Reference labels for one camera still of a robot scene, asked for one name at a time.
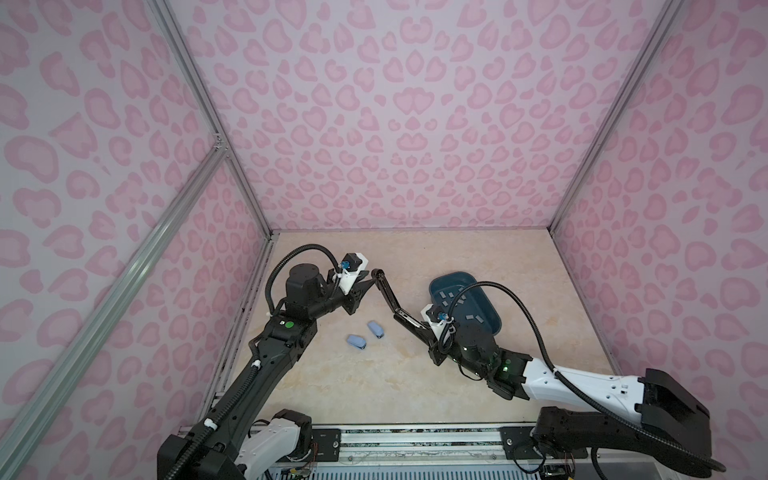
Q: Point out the teal plastic tray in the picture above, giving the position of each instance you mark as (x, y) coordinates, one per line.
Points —
(472, 307)

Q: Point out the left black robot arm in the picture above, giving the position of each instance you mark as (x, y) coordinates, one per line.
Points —
(264, 360)

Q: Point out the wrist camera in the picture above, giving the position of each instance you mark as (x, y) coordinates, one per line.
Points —
(350, 267)
(435, 318)

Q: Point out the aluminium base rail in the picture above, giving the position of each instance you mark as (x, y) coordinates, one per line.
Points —
(454, 451)

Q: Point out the light blue mini stapler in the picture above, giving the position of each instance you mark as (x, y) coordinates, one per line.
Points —
(356, 341)
(376, 329)

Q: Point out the aluminium frame strut left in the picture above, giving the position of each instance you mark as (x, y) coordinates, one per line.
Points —
(36, 417)

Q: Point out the black stapler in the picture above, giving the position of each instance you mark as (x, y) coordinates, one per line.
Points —
(396, 300)

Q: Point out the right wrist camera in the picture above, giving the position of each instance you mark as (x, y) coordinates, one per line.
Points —
(435, 318)

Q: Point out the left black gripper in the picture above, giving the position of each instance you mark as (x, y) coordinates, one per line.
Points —
(355, 295)

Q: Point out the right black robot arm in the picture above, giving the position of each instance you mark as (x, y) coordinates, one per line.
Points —
(651, 414)

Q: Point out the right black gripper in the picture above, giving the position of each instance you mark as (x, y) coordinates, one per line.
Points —
(434, 350)

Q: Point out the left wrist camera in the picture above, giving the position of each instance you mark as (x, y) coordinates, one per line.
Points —
(350, 267)

